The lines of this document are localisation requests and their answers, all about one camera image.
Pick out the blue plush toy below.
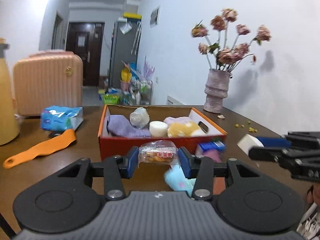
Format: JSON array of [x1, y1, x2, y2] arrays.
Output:
[[164, 165, 196, 197]]

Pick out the packaged snack cake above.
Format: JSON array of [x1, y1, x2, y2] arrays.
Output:
[[138, 140, 178, 165]]

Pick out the yellow white alpaca plush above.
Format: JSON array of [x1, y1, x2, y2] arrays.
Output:
[[167, 121, 206, 138]]

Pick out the white round sponge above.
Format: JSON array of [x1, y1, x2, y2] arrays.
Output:
[[149, 121, 168, 138]]

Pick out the clear plastic bottle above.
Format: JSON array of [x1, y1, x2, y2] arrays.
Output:
[[130, 107, 150, 129]]

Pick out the brown sponge block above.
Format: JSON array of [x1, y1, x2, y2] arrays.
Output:
[[213, 177, 226, 195]]

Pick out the yellow crumbs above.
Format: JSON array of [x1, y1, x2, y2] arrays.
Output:
[[234, 121, 258, 133]]

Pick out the blue white carton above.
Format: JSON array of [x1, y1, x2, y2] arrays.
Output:
[[194, 141, 226, 155]]

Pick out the red cardboard box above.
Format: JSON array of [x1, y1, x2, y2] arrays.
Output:
[[98, 105, 227, 160]]

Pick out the purple folded towel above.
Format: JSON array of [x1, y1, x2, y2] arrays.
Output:
[[107, 115, 151, 138]]

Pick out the pink folded towel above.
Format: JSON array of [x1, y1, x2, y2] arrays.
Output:
[[163, 116, 192, 126]]

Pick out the orange shoehorn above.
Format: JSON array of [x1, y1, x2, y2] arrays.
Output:
[[3, 129, 76, 169]]

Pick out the cluttered storage rack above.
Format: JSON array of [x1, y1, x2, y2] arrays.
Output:
[[98, 60, 155, 106]]

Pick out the pink ribbed vase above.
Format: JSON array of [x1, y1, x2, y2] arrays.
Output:
[[203, 69, 231, 114]]

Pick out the blue tissue pack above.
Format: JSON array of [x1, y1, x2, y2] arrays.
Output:
[[40, 106, 84, 132]]

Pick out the dried pink flowers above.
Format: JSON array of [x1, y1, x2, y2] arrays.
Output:
[[190, 8, 272, 73]]

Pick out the grey refrigerator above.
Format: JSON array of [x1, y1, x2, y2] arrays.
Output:
[[109, 12, 142, 88]]

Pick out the peach suitcase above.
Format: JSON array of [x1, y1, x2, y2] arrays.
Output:
[[12, 50, 83, 116]]

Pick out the yellow thermos jug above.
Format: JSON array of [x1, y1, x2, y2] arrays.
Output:
[[0, 38, 20, 145]]

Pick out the dark brown door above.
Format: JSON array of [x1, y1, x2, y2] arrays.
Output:
[[66, 22, 104, 86]]

